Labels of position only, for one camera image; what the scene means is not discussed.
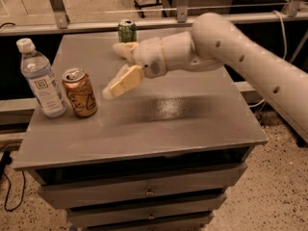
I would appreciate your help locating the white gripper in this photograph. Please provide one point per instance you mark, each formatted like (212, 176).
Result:
(149, 57)

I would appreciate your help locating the orange soda can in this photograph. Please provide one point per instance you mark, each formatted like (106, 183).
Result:
(79, 92)

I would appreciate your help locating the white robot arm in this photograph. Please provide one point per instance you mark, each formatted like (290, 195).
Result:
(211, 42)

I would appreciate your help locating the green soda can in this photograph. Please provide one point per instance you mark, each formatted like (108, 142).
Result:
(127, 30)

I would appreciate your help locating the clear blue plastic water bottle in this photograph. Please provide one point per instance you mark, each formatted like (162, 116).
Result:
(38, 72)

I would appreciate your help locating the black stand base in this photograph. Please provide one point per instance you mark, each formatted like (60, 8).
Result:
(142, 5)

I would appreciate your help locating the grey drawer cabinet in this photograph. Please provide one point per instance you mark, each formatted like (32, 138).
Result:
(158, 158)

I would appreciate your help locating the grey metal rail frame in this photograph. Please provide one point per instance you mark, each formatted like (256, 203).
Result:
(81, 15)

